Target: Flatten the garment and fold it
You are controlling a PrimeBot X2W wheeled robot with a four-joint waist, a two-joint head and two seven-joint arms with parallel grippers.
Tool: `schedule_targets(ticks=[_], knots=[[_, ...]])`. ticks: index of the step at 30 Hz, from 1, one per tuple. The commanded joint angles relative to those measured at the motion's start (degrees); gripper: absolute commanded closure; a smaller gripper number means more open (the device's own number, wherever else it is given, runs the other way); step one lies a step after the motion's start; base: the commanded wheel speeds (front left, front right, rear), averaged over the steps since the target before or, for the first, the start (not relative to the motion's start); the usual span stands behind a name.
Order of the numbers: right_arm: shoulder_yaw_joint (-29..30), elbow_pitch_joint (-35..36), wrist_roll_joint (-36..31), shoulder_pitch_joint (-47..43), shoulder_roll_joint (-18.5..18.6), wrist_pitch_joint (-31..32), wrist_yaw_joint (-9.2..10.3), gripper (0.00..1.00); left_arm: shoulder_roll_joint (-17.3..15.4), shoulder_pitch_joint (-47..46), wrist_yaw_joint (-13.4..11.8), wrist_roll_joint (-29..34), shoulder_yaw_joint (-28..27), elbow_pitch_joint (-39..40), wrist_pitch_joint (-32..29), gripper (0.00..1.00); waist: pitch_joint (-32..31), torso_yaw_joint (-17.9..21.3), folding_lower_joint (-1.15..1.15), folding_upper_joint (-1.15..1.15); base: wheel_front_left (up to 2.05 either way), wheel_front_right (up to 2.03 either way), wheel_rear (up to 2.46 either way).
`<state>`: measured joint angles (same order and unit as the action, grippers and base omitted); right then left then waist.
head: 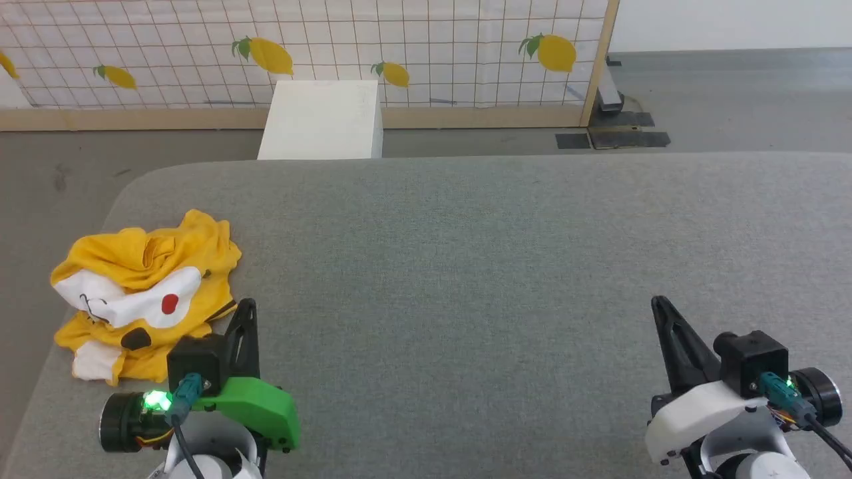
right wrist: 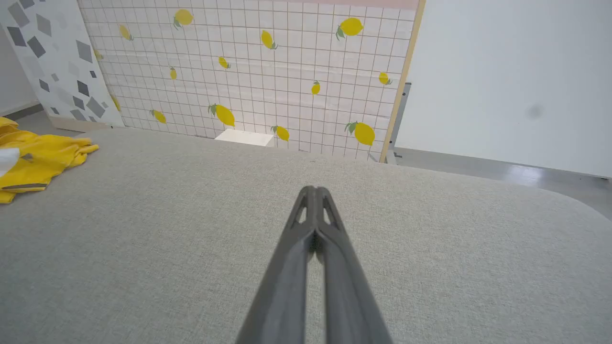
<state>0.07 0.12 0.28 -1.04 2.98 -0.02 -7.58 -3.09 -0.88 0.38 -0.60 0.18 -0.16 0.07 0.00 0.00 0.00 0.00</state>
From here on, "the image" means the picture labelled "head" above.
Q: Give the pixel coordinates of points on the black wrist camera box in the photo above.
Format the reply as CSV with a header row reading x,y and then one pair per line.
x,y
196,359
755,359

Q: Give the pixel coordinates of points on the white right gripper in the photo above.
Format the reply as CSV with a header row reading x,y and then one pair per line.
x,y
692,412

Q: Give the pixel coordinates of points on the yellow and white crumpled garment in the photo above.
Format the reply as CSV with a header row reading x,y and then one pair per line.
x,y
133,266

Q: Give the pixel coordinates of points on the lemon print grid curtain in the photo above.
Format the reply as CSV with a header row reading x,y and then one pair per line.
x,y
432,46

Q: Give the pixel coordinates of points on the grey metal partition foot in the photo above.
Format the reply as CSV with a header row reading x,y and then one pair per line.
x,y
609,96

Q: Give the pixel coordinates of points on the large black floor plate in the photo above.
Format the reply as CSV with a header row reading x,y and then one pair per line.
x,y
629,136

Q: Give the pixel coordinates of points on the small black floor plate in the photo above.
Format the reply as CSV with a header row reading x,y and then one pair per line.
x,y
573,140

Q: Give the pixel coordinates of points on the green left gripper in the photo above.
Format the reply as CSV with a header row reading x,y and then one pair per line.
x,y
259,406

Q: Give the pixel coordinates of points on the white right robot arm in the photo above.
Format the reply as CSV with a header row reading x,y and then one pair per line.
x,y
752,446

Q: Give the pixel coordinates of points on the lemon-print grid partition panel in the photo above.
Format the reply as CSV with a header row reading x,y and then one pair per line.
x,y
133,120

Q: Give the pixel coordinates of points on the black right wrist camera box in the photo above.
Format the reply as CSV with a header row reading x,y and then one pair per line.
x,y
755,359

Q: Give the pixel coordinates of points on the white rectangular box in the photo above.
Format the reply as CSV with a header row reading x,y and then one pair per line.
x,y
323,120

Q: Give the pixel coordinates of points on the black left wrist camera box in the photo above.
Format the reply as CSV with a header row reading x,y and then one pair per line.
x,y
196,359

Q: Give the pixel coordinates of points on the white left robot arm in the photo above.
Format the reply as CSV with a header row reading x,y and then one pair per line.
x,y
213,452

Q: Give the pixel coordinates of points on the grey fabric sofa seat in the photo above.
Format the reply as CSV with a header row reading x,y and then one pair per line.
x,y
479,279

